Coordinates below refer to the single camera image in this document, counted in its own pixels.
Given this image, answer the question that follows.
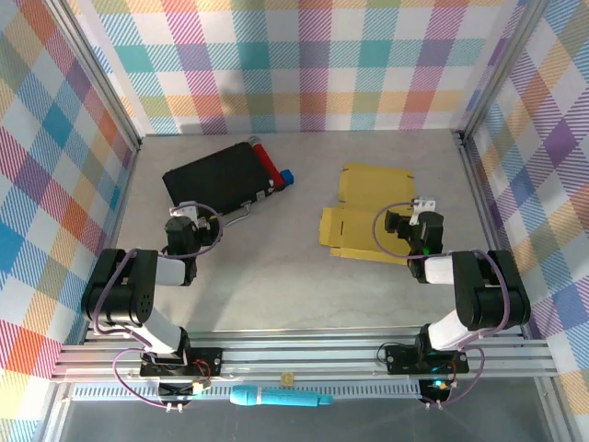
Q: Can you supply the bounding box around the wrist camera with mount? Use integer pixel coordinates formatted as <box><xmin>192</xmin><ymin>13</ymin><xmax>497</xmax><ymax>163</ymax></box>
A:
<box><xmin>385</xmin><ymin>197</ymin><xmax>437</xmax><ymax>237</ymax></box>
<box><xmin>168</xmin><ymin>201</ymin><xmax>220</xmax><ymax>243</ymax></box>

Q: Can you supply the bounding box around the white slotted cable duct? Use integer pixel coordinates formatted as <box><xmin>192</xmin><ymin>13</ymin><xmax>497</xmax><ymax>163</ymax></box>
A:
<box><xmin>71</xmin><ymin>382</ymin><xmax>422</xmax><ymax>401</ymax></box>

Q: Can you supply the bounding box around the purple cable loop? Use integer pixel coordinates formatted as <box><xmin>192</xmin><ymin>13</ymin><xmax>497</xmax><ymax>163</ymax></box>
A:
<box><xmin>113</xmin><ymin>348</ymin><xmax>194</xmax><ymax>411</ymax></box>
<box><xmin>421</xmin><ymin>344</ymin><xmax>484</xmax><ymax>409</ymax></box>

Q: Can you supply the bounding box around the aluminium frame rail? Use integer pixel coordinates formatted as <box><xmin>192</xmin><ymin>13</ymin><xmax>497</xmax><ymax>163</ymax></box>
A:
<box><xmin>50</xmin><ymin>324</ymin><xmax>560</xmax><ymax>383</ymax></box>

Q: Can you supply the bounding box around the red cylinder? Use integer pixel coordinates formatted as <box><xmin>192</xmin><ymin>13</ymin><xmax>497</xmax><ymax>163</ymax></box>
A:
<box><xmin>251</xmin><ymin>143</ymin><xmax>287</xmax><ymax>192</ymax></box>

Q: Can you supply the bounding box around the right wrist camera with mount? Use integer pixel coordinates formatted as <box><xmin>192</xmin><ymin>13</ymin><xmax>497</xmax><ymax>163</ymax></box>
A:
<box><xmin>385</xmin><ymin>197</ymin><xmax>437</xmax><ymax>237</ymax></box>

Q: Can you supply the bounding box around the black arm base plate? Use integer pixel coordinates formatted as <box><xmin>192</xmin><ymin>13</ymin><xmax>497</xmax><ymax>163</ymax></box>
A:
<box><xmin>139</xmin><ymin>347</ymin><xmax>225</xmax><ymax>379</ymax></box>
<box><xmin>384</xmin><ymin>343</ymin><xmax>470</xmax><ymax>375</ymax></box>

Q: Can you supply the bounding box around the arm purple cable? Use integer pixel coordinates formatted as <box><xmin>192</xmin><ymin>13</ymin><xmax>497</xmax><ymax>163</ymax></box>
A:
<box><xmin>89</xmin><ymin>201</ymin><xmax>225</xmax><ymax>335</ymax></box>
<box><xmin>373</xmin><ymin>201</ymin><xmax>514</xmax><ymax>351</ymax></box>

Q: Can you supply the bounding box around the black case with silver handle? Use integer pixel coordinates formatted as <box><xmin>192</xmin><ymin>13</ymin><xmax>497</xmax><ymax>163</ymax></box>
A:
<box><xmin>162</xmin><ymin>142</ymin><xmax>277</xmax><ymax>227</ymax></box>

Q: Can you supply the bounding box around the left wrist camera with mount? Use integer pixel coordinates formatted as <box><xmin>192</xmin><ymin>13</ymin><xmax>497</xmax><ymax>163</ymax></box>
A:
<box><xmin>168</xmin><ymin>201</ymin><xmax>220</xmax><ymax>243</ymax></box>

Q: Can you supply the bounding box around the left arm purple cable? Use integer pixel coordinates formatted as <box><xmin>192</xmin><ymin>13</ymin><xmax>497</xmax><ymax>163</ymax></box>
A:
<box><xmin>89</xmin><ymin>201</ymin><xmax>225</xmax><ymax>335</ymax></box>

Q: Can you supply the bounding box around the aluminium frame post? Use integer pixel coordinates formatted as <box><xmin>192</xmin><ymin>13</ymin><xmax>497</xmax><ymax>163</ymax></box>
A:
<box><xmin>45</xmin><ymin>0</ymin><xmax>142</xmax><ymax>151</ymax></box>
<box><xmin>453</xmin><ymin>0</ymin><xmax>549</xmax><ymax>144</ymax></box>

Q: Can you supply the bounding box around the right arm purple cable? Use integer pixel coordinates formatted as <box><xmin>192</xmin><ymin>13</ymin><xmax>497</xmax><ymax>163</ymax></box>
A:
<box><xmin>373</xmin><ymin>201</ymin><xmax>514</xmax><ymax>351</ymax></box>

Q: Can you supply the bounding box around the yellow paper box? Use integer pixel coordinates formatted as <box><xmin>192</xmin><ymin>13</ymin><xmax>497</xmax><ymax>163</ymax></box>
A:
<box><xmin>318</xmin><ymin>163</ymin><xmax>418</xmax><ymax>266</ymax></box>

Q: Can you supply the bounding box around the teal marker pen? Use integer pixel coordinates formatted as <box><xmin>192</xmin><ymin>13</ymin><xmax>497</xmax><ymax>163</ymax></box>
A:
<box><xmin>229</xmin><ymin>384</ymin><xmax>334</xmax><ymax>409</ymax></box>

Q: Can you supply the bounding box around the black controller board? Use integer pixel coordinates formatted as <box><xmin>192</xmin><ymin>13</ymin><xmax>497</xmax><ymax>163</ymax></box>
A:
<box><xmin>418</xmin><ymin>377</ymin><xmax>455</xmax><ymax>401</ymax></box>
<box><xmin>158</xmin><ymin>379</ymin><xmax>213</xmax><ymax>400</ymax></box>

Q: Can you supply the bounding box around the aluminium side rail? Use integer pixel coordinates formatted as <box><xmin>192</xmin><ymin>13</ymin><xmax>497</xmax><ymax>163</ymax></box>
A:
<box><xmin>80</xmin><ymin>140</ymin><xmax>144</xmax><ymax>344</ymax></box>
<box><xmin>453</xmin><ymin>131</ymin><xmax>528</xmax><ymax>340</ymax></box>

